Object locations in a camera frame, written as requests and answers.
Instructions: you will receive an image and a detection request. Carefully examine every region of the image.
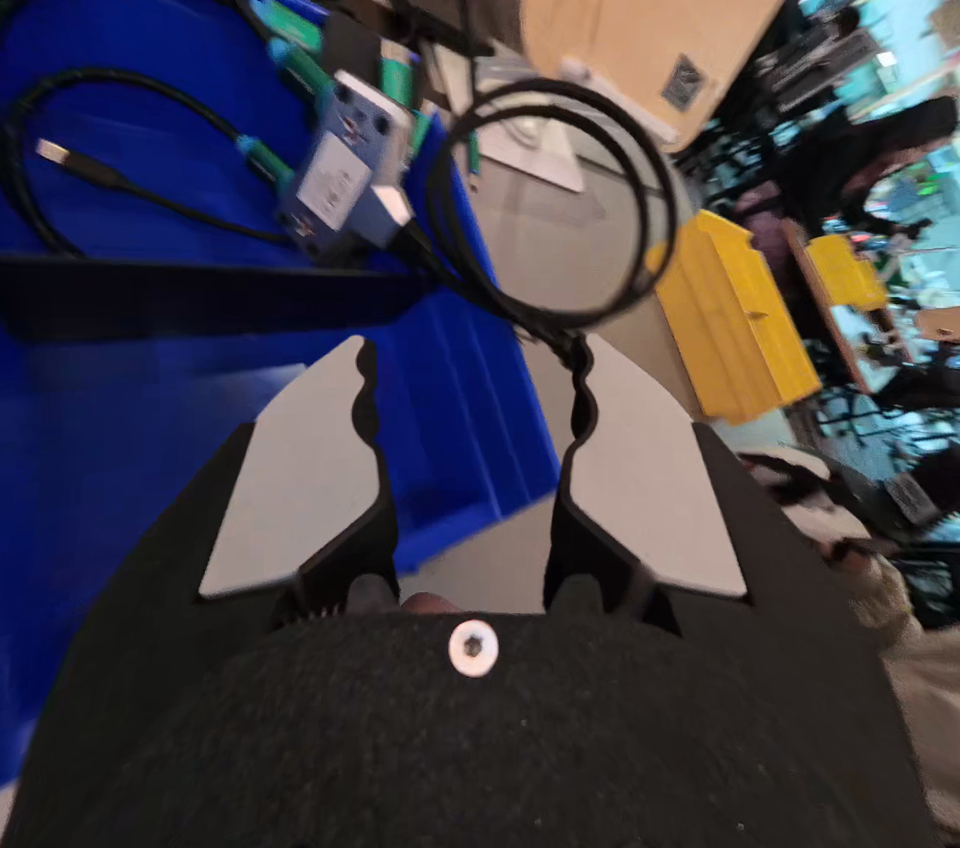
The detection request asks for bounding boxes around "yellow storage bin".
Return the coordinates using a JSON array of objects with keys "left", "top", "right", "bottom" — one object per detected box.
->
[
  {"left": 646, "top": 209, "right": 824, "bottom": 428},
  {"left": 806, "top": 233, "right": 890, "bottom": 313}
]

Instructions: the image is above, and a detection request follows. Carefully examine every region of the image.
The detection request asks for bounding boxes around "black hub lead cable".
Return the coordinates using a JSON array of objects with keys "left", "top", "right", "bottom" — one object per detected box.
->
[{"left": 33, "top": 137, "right": 295, "bottom": 245}]

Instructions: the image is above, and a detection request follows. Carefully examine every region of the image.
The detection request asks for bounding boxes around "wooden board white stand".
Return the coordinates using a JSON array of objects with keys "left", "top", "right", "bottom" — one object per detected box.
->
[{"left": 420, "top": 0, "right": 820, "bottom": 195}]

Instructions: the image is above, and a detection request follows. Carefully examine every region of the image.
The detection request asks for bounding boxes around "grey hub adapter white label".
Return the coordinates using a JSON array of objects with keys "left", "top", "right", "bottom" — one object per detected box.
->
[{"left": 279, "top": 70, "right": 417, "bottom": 258}]

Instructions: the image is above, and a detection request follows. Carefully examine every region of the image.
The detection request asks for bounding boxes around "person's right forearm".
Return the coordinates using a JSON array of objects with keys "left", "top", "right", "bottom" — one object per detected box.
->
[{"left": 813, "top": 510, "right": 960, "bottom": 834}]

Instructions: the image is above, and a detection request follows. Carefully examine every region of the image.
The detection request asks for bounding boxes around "black bin divider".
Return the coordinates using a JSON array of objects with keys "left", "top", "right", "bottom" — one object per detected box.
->
[{"left": 0, "top": 255, "right": 440, "bottom": 339}]

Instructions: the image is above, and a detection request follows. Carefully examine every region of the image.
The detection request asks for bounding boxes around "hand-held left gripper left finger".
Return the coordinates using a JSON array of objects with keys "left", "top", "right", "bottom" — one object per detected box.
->
[{"left": 197, "top": 335, "right": 401, "bottom": 615}]

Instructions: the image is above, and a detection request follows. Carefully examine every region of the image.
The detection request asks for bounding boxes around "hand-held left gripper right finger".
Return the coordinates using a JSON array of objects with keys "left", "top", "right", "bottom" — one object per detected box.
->
[{"left": 541, "top": 334, "right": 751, "bottom": 635}]

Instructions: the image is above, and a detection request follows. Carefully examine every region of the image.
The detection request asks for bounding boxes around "blue storage bin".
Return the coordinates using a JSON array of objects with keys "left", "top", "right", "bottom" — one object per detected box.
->
[{"left": 0, "top": 0, "right": 562, "bottom": 785}]

